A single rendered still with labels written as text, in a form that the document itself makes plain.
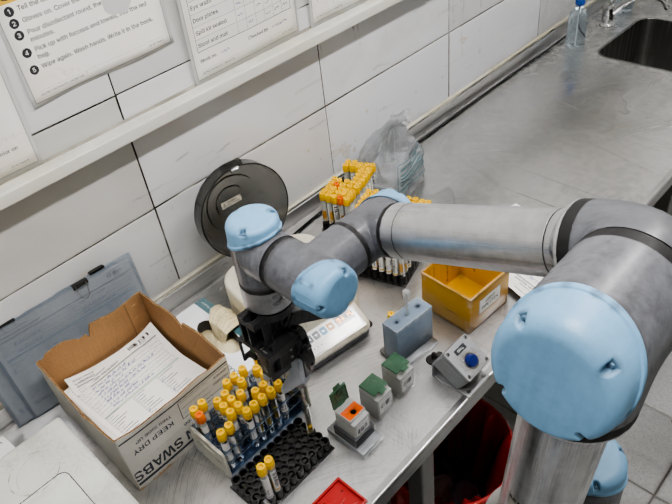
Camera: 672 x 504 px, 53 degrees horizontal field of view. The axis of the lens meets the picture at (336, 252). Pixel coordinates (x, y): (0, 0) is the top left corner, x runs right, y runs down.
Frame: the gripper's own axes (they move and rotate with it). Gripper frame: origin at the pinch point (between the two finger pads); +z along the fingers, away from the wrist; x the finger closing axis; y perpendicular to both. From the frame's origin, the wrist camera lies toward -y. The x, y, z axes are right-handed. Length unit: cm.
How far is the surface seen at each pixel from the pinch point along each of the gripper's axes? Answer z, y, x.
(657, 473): 105, -93, 42
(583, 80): 18, -153, -25
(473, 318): 13.6, -39.8, 8.4
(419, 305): 7.5, -31.5, 1.1
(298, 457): 15.6, 5.1, 1.8
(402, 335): 9.4, -24.5, 2.2
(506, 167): 18, -96, -18
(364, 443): 16.1, -4.6, 8.8
